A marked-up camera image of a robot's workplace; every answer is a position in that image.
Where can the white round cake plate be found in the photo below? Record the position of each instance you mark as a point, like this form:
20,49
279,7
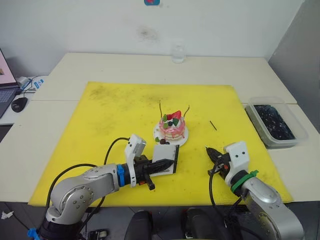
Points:
183,138

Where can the blue arm base clip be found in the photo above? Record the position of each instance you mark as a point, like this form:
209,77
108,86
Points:
33,233

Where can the black rounded shape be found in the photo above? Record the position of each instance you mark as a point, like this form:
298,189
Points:
141,225
197,223

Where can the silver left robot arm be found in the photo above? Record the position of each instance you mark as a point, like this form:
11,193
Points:
80,190

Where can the pink toy layer cake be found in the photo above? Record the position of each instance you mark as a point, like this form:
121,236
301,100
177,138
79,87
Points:
172,127

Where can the grey laptop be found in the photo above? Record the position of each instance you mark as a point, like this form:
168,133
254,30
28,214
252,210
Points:
6,95

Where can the grey power adapter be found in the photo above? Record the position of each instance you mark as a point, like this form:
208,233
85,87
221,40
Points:
22,81

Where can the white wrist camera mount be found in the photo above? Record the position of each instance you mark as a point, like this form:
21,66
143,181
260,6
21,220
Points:
133,147
238,155

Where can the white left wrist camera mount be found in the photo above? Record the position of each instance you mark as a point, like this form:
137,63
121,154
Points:
133,147

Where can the white matchbox with black strip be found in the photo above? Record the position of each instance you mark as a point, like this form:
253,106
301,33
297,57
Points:
163,153

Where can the clear glass jar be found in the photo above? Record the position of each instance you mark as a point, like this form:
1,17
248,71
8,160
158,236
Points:
178,53

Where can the clear plastic container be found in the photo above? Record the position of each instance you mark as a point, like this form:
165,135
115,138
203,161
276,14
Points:
273,122

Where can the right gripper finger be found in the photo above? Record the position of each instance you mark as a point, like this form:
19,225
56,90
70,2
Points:
215,153
213,157

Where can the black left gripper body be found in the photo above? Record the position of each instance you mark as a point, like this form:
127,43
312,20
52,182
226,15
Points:
142,170

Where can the white blue small box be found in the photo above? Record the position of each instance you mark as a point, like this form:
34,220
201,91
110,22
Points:
40,83

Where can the green toy leaf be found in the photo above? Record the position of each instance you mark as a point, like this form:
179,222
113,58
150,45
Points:
157,139

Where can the yellow foam mat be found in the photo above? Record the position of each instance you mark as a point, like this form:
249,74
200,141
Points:
112,120

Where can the blue red wall sticker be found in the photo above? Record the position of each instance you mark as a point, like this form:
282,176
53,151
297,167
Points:
151,2

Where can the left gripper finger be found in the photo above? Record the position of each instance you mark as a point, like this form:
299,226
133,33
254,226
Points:
158,170
161,163

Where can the white paper scrap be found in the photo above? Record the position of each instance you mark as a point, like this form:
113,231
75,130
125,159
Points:
7,215

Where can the black computer mouse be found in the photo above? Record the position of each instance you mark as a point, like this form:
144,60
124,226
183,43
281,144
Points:
19,104

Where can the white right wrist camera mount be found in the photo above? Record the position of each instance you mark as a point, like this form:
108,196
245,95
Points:
238,155

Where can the thin dark candle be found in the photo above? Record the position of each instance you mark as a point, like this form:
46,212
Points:
161,108
186,111

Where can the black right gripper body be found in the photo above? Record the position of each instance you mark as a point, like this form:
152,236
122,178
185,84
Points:
223,163

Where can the black wheeled base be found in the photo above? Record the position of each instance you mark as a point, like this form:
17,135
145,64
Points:
97,235

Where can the burnt matchstick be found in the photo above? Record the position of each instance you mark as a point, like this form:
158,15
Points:
213,125

